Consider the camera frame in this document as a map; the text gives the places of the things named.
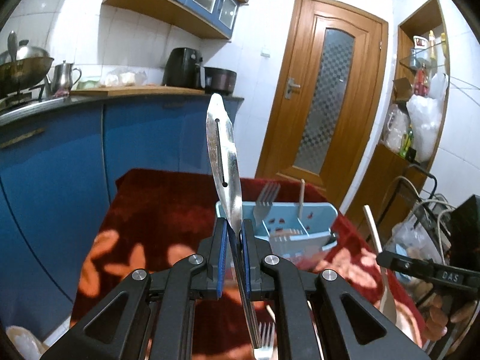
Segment steel fork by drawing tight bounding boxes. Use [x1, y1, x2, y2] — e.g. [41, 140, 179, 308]
[253, 182, 281, 228]
[254, 322, 276, 360]

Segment white plastic spoon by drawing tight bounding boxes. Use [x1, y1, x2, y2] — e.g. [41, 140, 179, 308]
[362, 204, 399, 324]

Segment person's right hand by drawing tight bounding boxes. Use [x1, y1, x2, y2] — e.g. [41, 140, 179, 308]
[422, 294, 478, 341]

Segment light blue utensil box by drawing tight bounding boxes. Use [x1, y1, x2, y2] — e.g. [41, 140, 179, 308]
[214, 201, 339, 272]

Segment red floral blanket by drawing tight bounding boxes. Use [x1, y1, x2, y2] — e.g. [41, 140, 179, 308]
[69, 168, 429, 360]

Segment white plastic bag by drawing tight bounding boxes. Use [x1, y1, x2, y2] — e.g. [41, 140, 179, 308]
[406, 72, 449, 163]

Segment blue base cabinets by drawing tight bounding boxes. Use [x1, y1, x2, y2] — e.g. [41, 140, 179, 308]
[0, 95, 246, 342]

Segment wooden door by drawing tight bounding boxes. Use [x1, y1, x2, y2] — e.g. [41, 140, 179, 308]
[256, 0, 388, 206]

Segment wooden shelf unit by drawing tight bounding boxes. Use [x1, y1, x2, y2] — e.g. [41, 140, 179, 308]
[346, 0, 450, 240]

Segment dark rice cooker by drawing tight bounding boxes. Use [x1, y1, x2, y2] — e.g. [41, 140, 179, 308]
[205, 67, 237, 96]

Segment black air fryer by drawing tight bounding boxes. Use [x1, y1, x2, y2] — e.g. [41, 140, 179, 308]
[162, 47, 205, 89]

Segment steel kettle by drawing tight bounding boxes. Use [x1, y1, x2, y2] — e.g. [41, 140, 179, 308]
[44, 60, 82, 96]

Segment wok with lid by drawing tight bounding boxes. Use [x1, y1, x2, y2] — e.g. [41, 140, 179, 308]
[1, 31, 54, 98]

